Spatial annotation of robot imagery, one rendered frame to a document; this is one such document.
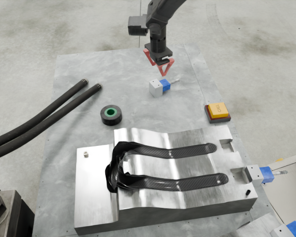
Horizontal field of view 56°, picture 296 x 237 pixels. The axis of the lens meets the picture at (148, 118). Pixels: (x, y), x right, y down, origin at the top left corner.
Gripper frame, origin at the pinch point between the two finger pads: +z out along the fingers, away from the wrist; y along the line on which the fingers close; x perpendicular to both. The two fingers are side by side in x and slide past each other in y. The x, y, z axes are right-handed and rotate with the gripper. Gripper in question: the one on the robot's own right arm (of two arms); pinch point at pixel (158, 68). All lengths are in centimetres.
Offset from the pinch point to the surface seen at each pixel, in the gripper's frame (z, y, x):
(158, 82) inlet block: 7.1, -0.1, -0.2
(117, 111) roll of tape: 8.7, 4.6, -20.7
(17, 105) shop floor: 88, -121, -66
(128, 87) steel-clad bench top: 12.1, -9.2, -9.7
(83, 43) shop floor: 88, -179, 12
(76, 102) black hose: 5.5, -4.9, -32.9
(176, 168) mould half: 4.8, 38.8, -16.3
